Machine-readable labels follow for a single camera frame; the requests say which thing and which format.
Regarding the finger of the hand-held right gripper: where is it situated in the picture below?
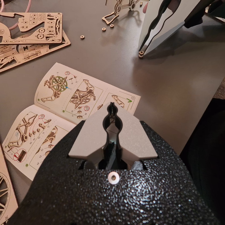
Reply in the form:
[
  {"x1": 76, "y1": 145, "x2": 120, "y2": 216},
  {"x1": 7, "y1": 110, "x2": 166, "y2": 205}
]
[
  {"x1": 138, "y1": 0, "x2": 169, "y2": 52},
  {"x1": 143, "y1": 3, "x2": 187, "y2": 55}
]

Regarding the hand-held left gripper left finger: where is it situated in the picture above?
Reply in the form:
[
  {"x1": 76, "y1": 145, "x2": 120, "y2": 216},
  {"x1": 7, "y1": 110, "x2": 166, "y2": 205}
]
[{"x1": 68, "y1": 102, "x2": 114, "y2": 168}]

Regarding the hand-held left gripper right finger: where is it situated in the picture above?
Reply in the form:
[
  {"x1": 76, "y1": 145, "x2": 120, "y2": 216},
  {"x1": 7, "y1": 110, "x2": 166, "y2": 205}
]
[{"x1": 111, "y1": 102, "x2": 158, "y2": 170}]

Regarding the wooden wheel parts sheet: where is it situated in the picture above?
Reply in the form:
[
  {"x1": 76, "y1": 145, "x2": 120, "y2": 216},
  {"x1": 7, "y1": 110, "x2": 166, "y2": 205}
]
[{"x1": 0, "y1": 141, "x2": 19, "y2": 225}]

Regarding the illustrated instruction booklet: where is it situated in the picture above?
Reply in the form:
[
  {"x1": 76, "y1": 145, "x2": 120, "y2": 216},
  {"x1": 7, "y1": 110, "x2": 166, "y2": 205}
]
[{"x1": 2, "y1": 62, "x2": 141, "y2": 181}]

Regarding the person's dark clothed body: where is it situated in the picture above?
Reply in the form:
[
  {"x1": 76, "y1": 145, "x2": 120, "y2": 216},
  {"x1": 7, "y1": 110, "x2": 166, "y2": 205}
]
[{"x1": 179, "y1": 98, "x2": 225, "y2": 225}]

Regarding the stack of wooden part sheets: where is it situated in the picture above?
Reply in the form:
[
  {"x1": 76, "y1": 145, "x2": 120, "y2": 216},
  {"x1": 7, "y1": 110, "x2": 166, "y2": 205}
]
[{"x1": 0, "y1": 13, "x2": 63, "y2": 44}]

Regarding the wooden bicycle frame model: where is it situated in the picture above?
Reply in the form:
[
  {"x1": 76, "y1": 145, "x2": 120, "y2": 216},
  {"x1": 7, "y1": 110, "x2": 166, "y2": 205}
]
[{"x1": 102, "y1": 0, "x2": 139, "y2": 26}]

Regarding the wooden frame parts sheet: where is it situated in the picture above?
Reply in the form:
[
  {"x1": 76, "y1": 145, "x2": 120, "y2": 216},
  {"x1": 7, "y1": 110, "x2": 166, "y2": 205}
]
[{"x1": 0, "y1": 32, "x2": 71, "y2": 73}]

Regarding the pink cable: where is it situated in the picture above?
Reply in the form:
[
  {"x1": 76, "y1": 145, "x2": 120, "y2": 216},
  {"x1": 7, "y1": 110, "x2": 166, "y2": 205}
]
[{"x1": 0, "y1": 0, "x2": 32, "y2": 30}]

